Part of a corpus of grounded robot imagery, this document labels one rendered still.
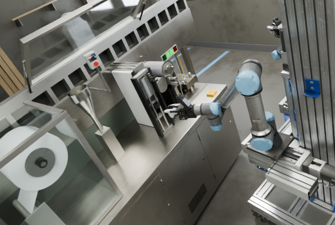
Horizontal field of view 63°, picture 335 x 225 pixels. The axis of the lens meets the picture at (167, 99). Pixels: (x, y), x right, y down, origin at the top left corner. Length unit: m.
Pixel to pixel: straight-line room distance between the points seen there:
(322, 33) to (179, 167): 1.32
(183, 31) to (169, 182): 1.58
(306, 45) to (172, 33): 1.58
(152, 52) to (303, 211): 1.78
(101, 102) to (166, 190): 0.86
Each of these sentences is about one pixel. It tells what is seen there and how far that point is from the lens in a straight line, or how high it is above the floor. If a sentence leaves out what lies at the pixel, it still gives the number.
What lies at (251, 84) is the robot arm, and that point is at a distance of 1.42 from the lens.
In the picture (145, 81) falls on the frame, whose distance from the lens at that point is 1.97.
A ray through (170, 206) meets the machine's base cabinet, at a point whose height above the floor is 0.49.
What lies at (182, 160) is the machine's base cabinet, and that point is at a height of 0.71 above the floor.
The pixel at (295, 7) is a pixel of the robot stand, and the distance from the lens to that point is 1.49.
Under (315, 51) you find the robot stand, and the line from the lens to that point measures 1.53.
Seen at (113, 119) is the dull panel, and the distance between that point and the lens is 2.37.
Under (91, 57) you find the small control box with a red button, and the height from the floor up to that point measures 1.68.
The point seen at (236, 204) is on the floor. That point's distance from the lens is 2.68.
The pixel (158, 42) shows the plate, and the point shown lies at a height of 1.35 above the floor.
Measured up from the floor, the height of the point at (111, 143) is 1.06.
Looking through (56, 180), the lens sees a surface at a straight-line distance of 1.60.
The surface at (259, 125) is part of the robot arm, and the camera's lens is 1.61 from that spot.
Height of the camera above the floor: 2.16
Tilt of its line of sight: 29 degrees down
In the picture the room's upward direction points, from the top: 23 degrees counter-clockwise
